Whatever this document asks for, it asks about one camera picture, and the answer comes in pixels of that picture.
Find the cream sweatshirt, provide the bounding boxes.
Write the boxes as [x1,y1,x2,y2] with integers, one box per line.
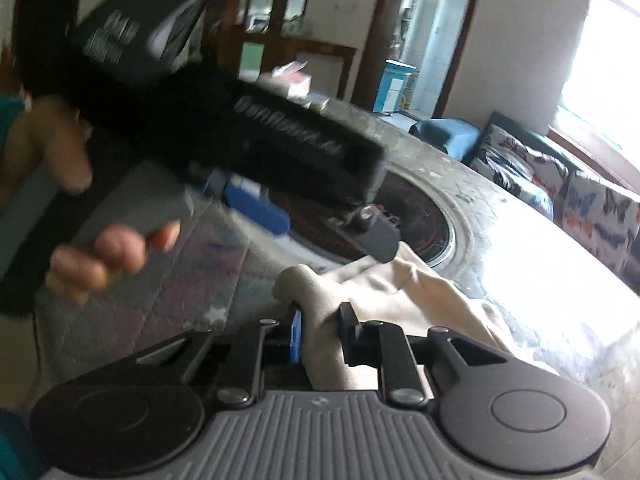
[271,242,561,394]

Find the person's left hand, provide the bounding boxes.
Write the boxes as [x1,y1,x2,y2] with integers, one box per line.
[0,96,182,306]

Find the black round induction cooktop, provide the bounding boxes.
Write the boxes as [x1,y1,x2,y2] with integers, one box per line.
[268,172,454,266]

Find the dark wooden side table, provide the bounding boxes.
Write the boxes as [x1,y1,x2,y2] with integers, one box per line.
[219,31,359,101]

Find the pink tissue box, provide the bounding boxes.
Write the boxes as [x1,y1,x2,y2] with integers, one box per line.
[257,61,311,100]

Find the dark teal sofa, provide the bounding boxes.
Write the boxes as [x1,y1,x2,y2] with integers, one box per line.
[409,112,639,292]

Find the blue white cabinet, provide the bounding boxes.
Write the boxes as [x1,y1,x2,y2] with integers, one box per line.
[372,58,416,114]

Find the left butterfly print pillow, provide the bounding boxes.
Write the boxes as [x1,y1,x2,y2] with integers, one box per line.
[470,125,570,220]

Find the butterfly print pillow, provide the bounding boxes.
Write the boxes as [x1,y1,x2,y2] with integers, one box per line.
[560,171,639,276]
[470,125,570,220]

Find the grey quilted star table cover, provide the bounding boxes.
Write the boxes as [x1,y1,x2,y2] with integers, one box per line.
[38,102,639,479]

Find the right butterfly print pillow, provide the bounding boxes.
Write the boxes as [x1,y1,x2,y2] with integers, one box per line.
[560,171,639,276]

